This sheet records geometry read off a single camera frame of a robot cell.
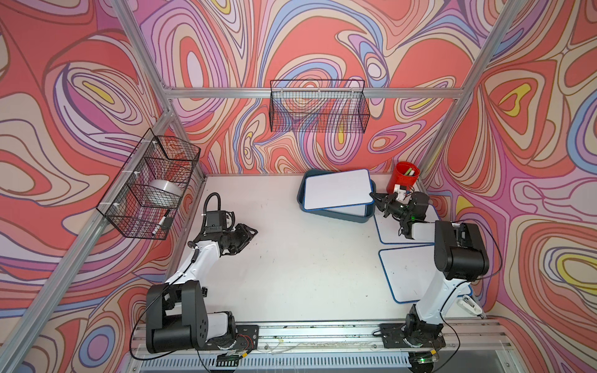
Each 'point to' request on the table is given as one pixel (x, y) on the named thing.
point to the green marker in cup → (408, 171)
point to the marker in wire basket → (160, 222)
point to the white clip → (469, 305)
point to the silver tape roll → (165, 190)
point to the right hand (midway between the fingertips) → (370, 197)
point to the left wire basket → (143, 199)
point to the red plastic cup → (404, 173)
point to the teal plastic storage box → (357, 212)
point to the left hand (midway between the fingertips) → (255, 235)
